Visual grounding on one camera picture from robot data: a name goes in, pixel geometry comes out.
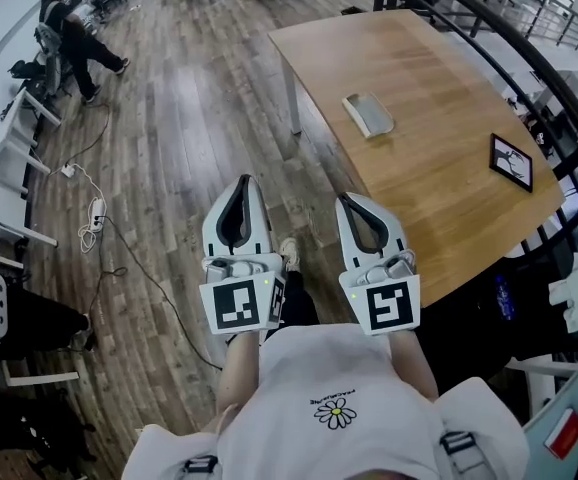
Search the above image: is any person's white daisy shirt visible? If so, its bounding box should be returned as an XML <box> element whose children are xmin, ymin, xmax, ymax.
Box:
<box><xmin>121</xmin><ymin>323</ymin><xmax>530</xmax><ymax>480</ymax></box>

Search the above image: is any white glasses case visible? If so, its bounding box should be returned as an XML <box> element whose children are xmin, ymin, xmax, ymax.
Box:
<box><xmin>341</xmin><ymin>91</ymin><xmax>397</xmax><ymax>141</ymax></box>

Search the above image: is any long white power strip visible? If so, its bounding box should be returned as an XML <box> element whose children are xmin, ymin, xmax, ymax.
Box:
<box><xmin>89</xmin><ymin>197</ymin><xmax>107</xmax><ymax>233</ymax></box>

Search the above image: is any black floor cable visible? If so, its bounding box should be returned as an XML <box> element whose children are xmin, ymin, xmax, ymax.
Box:
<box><xmin>33</xmin><ymin>102</ymin><xmax>225</xmax><ymax>372</ymax></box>

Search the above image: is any black picture frame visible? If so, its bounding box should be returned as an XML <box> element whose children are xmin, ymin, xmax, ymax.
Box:
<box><xmin>488</xmin><ymin>132</ymin><xmax>535</xmax><ymax>194</ymax></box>

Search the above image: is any white desk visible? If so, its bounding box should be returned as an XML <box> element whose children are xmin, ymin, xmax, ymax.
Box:
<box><xmin>0</xmin><ymin>87</ymin><xmax>64</xmax><ymax>200</ymax></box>

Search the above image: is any person's left forearm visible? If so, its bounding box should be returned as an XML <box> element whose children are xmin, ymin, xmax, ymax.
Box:
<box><xmin>215</xmin><ymin>330</ymin><xmax>263</xmax><ymax>419</ymax></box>

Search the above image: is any person's right forearm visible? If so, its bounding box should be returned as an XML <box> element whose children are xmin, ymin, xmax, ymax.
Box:
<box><xmin>386</xmin><ymin>329</ymin><xmax>440</xmax><ymax>402</ymax></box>

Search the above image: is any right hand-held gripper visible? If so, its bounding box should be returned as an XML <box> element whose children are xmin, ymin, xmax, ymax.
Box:
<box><xmin>334</xmin><ymin>192</ymin><xmax>423</xmax><ymax>338</ymax></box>

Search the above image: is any grey board with red label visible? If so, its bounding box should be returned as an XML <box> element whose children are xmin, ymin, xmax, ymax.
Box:
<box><xmin>520</xmin><ymin>352</ymin><xmax>578</xmax><ymax>480</ymax></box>

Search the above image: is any white coiled cable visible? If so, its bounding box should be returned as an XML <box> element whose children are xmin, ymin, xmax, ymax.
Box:
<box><xmin>71</xmin><ymin>163</ymin><xmax>106</xmax><ymax>255</ymax></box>

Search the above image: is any person's black trouser leg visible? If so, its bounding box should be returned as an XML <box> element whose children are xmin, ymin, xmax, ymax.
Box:
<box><xmin>279</xmin><ymin>267</ymin><xmax>321</xmax><ymax>327</ymax></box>

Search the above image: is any white table leg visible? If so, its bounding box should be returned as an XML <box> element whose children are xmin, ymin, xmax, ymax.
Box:
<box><xmin>277</xmin><ymin>50</ymin><xmax>304</xmax><ymax>136</ymax></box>

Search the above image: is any black strap buckle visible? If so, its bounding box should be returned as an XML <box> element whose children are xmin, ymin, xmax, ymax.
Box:
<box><xmin>182</xmin><ymin>454</ymin><xmax>219</xmax><ymax>475</ymax></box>
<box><xmin>438</xmin><ymin>430</ymin><xmax>478</xmax><ymax>457</ymax></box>

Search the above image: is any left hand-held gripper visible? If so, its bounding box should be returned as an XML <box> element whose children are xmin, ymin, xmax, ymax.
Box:
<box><xmin>198</xmin><ymin>173</ymin><xmax>288</xmax><ymax>337</ymax></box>

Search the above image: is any person's white shoe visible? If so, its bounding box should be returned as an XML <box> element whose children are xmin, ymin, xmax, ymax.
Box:
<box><xmin>277</xmin><ymin>236</ymin><xmax>301</xmax><ymax>272</ymax></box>

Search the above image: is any black curved railing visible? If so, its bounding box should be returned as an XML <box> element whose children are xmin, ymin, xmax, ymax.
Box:
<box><xmin>373</xmin><ymin>0</ymin><xmax>578</xmax><ymax>249</ymax></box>

